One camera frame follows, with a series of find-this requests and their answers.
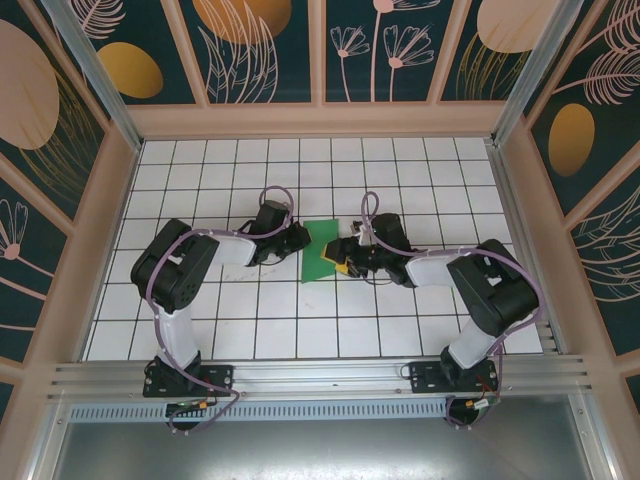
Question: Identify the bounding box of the green cloth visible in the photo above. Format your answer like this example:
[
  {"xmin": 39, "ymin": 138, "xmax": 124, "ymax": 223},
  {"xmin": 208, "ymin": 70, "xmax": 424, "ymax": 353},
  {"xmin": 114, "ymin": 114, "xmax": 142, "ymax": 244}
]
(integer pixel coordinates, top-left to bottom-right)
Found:
[{"xmin": 300, "ymin": 218, "xmax": 341, "ymax": 285}]

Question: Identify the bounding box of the grey metal sheet panel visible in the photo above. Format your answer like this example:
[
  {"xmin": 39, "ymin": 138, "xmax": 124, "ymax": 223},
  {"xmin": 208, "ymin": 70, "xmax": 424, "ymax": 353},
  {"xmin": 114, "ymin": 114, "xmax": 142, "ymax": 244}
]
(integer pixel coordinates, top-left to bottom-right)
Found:
[{"xmin": 29, "ymin": 418, "xmax": 617, "ymax": 480}]

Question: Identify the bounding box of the small circuit board with connector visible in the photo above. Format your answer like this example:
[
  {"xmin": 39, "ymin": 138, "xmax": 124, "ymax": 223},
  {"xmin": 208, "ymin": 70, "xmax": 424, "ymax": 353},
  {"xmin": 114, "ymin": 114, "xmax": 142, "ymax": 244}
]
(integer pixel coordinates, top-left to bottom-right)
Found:
[
  {"xmin": 166, "ymin": 399, "xmax": 217, "ymax": 417},
  {"xmin": 464, "ymin": 396, "xmax": 501, "ymax": 414}
]

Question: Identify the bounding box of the long aluminium mounting rail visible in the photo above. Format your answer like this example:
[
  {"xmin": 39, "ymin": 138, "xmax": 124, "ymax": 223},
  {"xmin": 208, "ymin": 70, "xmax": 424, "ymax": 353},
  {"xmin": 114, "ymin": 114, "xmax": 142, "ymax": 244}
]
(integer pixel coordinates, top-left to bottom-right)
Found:
[{"xmin": 47, "ymin": 354, "xmax": 594, "ymax": 402}]

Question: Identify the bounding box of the aluminium side rail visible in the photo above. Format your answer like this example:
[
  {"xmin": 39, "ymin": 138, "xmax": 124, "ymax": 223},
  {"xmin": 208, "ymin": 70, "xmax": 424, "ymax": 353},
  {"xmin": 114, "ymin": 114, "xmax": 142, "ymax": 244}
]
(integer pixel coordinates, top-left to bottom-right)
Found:
[{"xmin": 486, "ymin": 141, "xmax": 570, "ymax": 357}]

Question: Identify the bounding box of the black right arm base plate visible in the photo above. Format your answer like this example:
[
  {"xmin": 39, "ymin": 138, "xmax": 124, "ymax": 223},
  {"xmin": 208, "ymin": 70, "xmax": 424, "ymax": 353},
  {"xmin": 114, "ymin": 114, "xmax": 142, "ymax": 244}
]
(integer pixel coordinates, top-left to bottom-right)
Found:
[{"xmin": 409, "ymin": 360, "xmax": 499, "ymax": 394}]

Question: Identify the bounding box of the slotted grey cable duct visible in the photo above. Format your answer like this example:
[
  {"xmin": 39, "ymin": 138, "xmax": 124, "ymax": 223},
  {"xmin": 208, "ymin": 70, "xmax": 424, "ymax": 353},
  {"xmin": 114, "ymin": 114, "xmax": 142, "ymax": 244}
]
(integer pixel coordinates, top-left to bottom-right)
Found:
[{"xmin": 67, "ymin": 403, "xmax": 449, "ymax": 422}]

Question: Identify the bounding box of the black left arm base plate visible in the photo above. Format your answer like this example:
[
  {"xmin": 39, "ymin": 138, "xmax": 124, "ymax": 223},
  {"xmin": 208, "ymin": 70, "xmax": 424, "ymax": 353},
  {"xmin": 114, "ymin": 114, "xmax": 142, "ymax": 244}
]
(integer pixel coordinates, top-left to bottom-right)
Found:
[{"xmin": 143, "ymin": 363, "xmax": 235, "ymax": 399}]

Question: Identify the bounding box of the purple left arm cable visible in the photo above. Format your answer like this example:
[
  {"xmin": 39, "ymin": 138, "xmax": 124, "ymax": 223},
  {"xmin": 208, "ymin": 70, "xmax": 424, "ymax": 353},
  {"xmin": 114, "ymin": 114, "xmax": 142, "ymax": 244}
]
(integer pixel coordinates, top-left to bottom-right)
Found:
[{"xmin": 148, "ymin": 185, "xmax": 297, "ymax": 435}]

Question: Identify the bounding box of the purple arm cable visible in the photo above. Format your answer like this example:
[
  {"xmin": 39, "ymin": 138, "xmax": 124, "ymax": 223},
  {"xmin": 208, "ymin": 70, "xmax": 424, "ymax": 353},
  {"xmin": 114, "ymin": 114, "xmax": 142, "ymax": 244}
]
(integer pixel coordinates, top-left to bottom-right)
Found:
[
  {"xmin": 148, "ymin": 185, "xmax": 297, "ymax": 435},
  {"xmin": 361, "ymin": 190, "xmax": 545, "ymax": 430}
]

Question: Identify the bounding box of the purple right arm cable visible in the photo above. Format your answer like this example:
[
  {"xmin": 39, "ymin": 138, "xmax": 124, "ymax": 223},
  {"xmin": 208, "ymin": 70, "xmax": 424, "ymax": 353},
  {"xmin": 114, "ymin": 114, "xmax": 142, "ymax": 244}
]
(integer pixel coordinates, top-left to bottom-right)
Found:
[{"xmin": 361, "ymin": 190, "xmax": 545, "ymax": 430}]

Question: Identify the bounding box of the aluminium corner post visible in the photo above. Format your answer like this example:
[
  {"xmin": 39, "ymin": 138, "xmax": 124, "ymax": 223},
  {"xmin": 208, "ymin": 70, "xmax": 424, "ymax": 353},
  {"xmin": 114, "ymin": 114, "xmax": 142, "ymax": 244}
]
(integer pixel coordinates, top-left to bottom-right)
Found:
[
  {"xmin": 42, "ymin": 0, "xmax": 145, "ymax": 152},
  {"xmin": 491, "ymin": 0, "xmax": 585, "ymax": 147}
]

